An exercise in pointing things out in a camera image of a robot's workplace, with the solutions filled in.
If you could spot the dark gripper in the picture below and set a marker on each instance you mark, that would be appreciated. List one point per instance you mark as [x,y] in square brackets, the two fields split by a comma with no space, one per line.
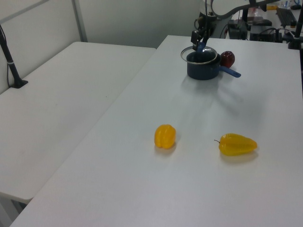
[201,26]

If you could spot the glass lid with blue knob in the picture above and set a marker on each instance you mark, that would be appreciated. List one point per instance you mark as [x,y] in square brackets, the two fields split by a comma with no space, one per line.
[189,50]

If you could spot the dark red apple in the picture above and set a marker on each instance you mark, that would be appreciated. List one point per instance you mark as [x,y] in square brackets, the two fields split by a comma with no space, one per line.
[227,59]

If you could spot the black electronics box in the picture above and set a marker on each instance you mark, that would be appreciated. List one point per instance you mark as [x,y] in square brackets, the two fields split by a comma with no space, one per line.
[265,33]
[237,29]

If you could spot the black keyboard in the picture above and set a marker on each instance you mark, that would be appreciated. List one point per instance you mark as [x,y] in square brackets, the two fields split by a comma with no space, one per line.
[286,16]

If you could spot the yellow bell pepper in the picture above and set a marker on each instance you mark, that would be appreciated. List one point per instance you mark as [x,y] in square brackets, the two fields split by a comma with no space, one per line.
[165,136]

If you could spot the yellow star fruit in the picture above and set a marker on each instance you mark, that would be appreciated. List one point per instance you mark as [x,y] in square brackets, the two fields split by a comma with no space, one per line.
[237,145]

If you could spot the black camera stand pole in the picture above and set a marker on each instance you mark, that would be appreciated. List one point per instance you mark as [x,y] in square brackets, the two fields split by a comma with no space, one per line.
[296,35]

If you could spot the grey partition frame post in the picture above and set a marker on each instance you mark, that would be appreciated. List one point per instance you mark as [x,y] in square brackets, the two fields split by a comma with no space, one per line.
[79,20]

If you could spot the black camera pole with base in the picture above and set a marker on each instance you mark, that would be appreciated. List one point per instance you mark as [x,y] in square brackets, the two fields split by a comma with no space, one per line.
[11,68]

